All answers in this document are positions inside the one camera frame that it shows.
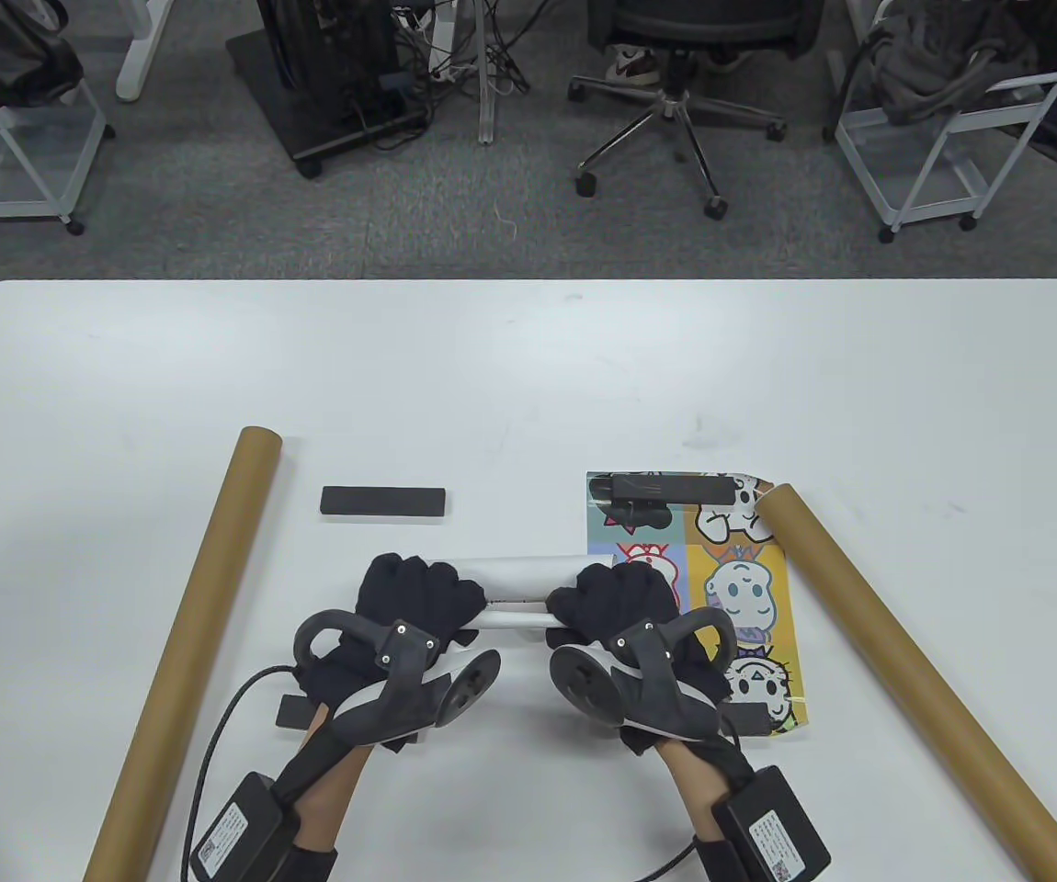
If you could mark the person's right hand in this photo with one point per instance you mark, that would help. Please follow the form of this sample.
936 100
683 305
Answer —
620 597

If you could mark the person's left hand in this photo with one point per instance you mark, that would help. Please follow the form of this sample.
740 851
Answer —
409 588

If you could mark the black bar weight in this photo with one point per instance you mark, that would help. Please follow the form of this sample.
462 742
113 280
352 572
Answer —
381 503
749 717
666 487
292 714

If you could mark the white cartoon print poster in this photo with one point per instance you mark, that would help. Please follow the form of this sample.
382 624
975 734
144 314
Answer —
528 574

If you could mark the colourful cartoon panel poster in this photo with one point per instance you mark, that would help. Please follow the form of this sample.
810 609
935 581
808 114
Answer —
740 588

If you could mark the brown cardboard mailing tube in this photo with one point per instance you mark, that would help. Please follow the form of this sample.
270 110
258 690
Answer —
207 597
905 661

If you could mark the person's right forearm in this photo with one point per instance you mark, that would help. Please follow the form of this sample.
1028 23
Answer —
698 790

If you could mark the person's left forearm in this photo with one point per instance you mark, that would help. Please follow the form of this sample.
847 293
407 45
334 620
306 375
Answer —
326 799

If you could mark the grey and white hand controller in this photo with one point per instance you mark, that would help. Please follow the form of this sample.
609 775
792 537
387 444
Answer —
391 689
657 698

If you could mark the black wrist sensor box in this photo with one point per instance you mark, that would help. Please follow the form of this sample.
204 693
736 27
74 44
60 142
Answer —
239 831
772 827

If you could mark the black office chair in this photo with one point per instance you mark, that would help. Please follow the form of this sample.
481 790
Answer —
676 101

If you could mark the black wheeled computer stand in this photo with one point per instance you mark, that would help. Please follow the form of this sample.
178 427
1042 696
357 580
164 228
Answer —
326 92

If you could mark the white wheeled cart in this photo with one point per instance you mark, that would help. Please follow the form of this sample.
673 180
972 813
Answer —
933 184
32 175

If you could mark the white power strip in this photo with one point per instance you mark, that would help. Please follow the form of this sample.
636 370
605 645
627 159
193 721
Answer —
443 46

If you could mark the white desk leg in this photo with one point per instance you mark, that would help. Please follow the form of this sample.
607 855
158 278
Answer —
138 64

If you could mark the grey bag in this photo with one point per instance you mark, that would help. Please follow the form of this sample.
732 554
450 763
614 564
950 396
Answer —
933 73

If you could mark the black bag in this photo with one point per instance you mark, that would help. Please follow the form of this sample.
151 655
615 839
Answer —
5 55

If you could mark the white upright post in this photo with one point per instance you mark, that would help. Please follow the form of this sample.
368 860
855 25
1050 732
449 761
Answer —
488 110

